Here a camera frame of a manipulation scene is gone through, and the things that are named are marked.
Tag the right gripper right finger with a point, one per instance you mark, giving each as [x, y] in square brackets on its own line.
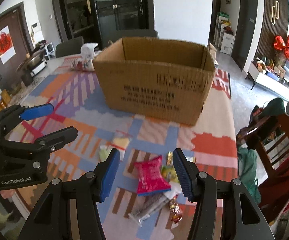
[241, 219]

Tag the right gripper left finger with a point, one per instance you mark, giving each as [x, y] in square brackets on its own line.
[50, 218]

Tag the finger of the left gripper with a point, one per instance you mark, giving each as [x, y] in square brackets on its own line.
[14, 115]
[42, 142]

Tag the clear red-edged snack packet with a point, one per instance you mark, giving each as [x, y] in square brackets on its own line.
[121, 140]

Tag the red gold candy wrapper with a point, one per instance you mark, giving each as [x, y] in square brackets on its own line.
[175, 210]

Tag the small green candy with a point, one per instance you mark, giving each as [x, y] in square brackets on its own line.
[104, 151]

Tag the yellow green snack packet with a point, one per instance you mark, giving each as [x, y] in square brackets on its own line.
[169, 173]

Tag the electric cooking pot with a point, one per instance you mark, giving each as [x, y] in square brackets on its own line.
[32, 66]

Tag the clear long snack packet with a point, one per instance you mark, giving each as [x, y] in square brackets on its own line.
[151, 206]

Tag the colourful patterned tablecloth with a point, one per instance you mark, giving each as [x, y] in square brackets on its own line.
[78, 101]

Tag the pink snack packet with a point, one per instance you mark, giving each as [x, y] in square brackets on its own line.
[150, 180]

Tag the red paper door poster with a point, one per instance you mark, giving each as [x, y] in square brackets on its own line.
[7, 50]

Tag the floral tissue pack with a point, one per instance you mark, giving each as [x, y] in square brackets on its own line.
[85, 62]

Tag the red wooden chair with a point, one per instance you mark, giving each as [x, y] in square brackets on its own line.
[269, 137]

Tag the white low cabinet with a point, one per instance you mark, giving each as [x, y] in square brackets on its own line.
[268, 83]

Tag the brown cardboard box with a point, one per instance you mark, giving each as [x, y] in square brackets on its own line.
[164, 79]

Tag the black glass door cabinet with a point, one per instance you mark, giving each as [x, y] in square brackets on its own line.
[101, 20]

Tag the white shelf unit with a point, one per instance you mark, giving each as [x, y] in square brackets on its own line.
[223, 36]

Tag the red bow decoration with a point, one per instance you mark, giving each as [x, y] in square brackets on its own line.
[280, 45]

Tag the gold wall ornament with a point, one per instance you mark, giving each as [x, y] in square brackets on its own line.
[275, 12]

